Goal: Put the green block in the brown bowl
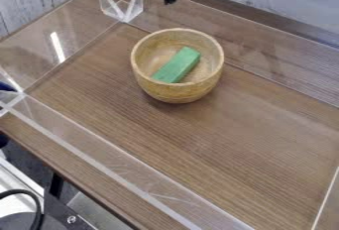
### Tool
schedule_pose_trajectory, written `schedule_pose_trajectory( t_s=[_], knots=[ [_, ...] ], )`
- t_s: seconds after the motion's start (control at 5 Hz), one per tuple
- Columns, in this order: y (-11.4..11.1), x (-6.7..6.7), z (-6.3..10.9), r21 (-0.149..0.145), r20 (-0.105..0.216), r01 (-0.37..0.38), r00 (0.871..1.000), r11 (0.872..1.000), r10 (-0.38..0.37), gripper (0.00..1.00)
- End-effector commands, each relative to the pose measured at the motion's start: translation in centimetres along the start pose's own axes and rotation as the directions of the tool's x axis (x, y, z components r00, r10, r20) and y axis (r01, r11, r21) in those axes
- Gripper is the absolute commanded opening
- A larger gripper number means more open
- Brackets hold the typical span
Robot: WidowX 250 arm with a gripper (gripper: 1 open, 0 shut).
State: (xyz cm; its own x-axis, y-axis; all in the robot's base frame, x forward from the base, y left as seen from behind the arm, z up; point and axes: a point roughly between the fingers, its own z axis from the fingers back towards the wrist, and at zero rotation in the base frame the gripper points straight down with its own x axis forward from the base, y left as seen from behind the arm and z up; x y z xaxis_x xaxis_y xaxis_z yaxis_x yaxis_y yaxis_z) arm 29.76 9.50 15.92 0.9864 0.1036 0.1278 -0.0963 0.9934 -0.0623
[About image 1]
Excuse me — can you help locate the green rectangular block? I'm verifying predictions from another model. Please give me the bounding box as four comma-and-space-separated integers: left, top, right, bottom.
151, 47, 202, 83

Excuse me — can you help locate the black cable loop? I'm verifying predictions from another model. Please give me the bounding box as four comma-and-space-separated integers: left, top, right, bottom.
0, 188, 46, 230

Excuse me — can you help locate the black table leg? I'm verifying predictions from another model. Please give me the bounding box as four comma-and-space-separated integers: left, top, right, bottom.
50, 173, 65, 198

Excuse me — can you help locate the clear acrylic front barrier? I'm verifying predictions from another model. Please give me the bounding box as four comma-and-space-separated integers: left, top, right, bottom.
0, 67, 254, 230

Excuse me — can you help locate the clear acrylic corner bracket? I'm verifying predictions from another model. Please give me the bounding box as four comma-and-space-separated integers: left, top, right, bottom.
99, 0, 143, 23

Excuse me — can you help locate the grey metal base plate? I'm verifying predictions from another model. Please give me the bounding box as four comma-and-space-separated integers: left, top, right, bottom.
42, 196, 98, 230

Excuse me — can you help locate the brown wooden bowl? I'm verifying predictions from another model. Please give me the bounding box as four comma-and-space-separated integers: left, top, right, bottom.
130, 28, 225, 103

